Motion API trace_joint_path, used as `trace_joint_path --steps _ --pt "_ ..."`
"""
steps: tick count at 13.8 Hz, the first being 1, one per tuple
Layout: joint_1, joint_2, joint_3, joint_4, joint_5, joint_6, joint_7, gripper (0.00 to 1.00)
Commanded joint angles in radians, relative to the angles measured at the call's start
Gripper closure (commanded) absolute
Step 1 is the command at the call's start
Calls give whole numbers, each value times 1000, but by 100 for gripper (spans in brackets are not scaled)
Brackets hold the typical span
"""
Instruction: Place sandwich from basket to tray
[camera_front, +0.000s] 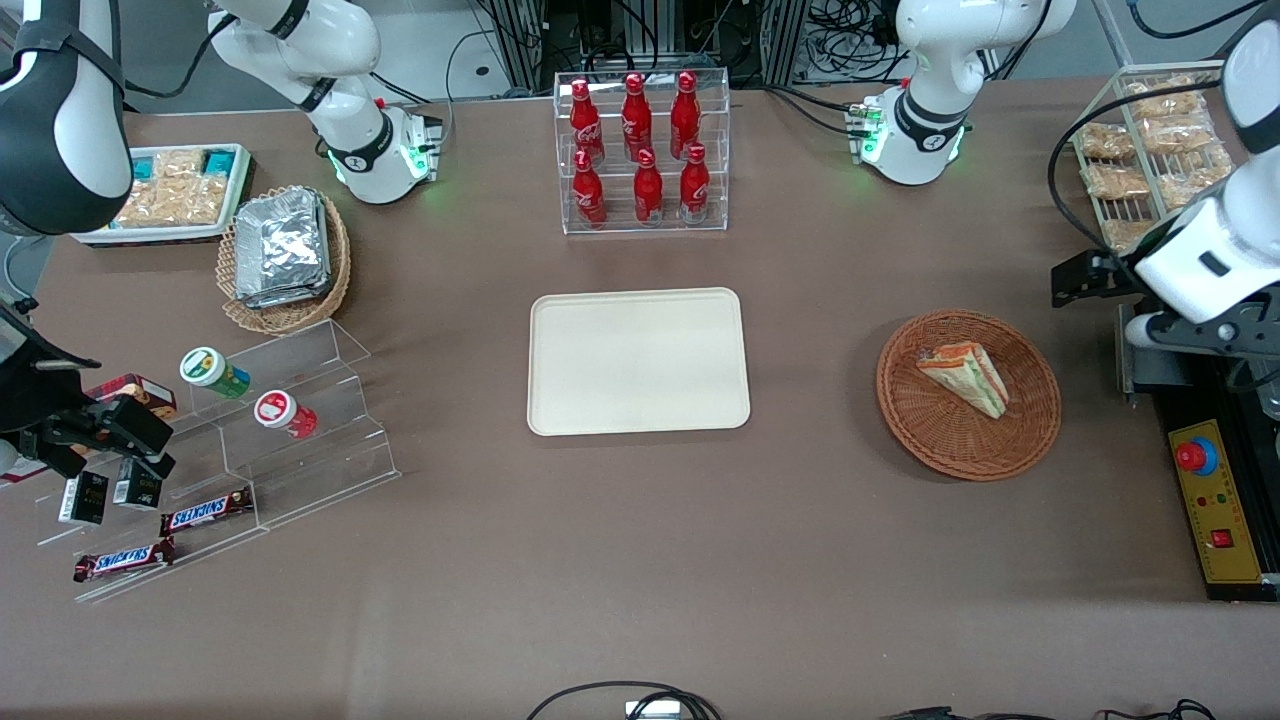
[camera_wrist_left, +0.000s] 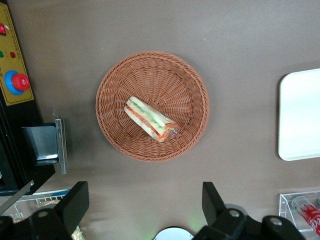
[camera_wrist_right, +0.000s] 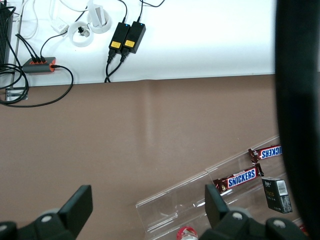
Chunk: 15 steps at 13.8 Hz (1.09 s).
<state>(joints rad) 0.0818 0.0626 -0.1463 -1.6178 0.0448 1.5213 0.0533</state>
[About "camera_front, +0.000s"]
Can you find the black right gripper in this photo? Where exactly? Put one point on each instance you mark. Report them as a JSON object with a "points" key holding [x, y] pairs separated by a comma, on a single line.
{"points": [[28, 392]]}

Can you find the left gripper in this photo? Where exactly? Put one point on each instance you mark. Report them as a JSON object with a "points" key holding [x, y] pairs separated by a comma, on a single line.
{"points": [[1122, 268]]}

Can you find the triangle sandwich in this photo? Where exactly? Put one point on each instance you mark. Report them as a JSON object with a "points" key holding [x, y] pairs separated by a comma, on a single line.
{"points": [[965, 378]]}

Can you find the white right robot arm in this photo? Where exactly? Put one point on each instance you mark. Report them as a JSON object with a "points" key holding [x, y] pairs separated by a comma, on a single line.
{"points": [[360, 150]]}

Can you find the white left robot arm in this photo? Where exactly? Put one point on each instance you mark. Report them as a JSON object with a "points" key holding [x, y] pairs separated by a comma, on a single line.
{"points": [[925, 130]]}

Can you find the oval tan wicker basket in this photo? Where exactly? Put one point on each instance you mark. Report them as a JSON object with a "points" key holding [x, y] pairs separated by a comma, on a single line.
{"points": [[290, 318]]}

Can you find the white rectangular snack tray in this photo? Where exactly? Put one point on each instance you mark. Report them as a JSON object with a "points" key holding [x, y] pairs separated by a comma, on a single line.
{"points": [[150, 236]]}

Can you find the round brown wicker basket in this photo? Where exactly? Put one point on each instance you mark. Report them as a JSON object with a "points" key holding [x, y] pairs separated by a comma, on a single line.
{"points": [[950, 445]]}

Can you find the cream plastic tray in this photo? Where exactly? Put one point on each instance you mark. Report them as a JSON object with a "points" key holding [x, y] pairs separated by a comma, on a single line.
{"points": [[620, 360]]}

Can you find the small black box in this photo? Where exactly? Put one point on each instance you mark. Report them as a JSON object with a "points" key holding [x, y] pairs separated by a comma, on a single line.
{"points": [[83, 498], [137, 487]]}

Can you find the red-brown carton box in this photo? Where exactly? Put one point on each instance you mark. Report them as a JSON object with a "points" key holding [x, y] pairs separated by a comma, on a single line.
{"points": [[152, 392]]}

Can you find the clear bag of fried snacks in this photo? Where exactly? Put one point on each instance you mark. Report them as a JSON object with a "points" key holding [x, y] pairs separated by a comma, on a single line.
{"points": [[1177, 135], [1165, 97], [1190, 175], [1116, 181], [1105, 141], [1125, 233]]}

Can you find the Snickers chocolate bar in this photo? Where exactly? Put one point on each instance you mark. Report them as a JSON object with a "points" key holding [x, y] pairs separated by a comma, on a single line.
{"points": [[125, 560], [205, 512]]}

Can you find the green snack can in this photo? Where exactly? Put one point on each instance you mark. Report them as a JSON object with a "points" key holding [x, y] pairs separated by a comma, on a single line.
{"points": [[205, 366]]}

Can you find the black metal appliance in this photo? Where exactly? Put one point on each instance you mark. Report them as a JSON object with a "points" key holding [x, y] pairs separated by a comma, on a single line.
{"points": [[1170, 375]]}

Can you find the red snack can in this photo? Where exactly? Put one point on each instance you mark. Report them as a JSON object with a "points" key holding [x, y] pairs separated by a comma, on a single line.
{"points": [[275, 410]]}

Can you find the clear acrylic stepped shelf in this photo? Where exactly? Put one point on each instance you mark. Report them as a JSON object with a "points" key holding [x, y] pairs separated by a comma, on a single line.
{"points": [[330, 470]]}

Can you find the silver foil packet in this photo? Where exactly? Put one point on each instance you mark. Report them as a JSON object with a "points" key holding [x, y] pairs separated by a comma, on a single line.
{"points": [[292, 298], [282, 240]]}

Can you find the clear cracker snack bag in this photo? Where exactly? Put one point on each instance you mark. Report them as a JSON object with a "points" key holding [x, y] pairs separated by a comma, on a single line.
{"points": [[180, 168], [170, 207]]}

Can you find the yellow emergency stop control box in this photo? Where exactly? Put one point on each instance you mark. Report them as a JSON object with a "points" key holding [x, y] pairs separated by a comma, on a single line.
{"points": [[1225, 510]]}

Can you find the teal snack packet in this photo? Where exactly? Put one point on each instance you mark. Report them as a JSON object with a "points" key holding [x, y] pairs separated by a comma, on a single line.
{"points": [[218, 162], [146, 170]]}

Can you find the red cola bottle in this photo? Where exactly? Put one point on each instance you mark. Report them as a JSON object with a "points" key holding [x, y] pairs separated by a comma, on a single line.
{"points": [[685, 118], [636, 120], [694, 188], [585, 125], [648, 190], [589, 195]]}

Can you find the clear acrylic bottle rack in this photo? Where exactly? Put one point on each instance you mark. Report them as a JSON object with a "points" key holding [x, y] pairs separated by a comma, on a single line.
{"points": [[615, 140]]}

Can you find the small white device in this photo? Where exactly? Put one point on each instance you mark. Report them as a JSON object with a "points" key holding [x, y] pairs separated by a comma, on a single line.
{"points": [[652, 710]]}

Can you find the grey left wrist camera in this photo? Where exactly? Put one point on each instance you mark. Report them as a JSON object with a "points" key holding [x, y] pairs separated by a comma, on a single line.
{"points": [[1145, 330]]}

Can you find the aluminium equipment frame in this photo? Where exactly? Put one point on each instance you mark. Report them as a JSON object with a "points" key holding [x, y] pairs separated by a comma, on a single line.
{"points": [[650, 35]]}

